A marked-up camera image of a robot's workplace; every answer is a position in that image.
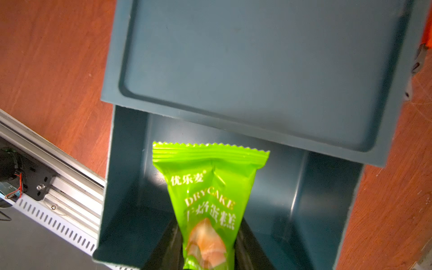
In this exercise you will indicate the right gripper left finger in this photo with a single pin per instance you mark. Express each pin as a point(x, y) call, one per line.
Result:
point(168, 254)

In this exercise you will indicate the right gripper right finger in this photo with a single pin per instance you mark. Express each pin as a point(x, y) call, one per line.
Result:
point(249, 255)

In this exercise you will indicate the teal drawer cabinet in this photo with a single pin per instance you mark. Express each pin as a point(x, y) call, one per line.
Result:
point(324, 76)

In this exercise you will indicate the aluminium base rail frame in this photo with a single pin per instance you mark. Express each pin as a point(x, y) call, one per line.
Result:
point(72, 207)

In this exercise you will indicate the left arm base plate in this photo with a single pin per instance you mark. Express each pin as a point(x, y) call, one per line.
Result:
point(22, 174)

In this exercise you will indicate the orange handled pliers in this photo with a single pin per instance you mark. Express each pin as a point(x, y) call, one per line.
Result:
point(425, 44)

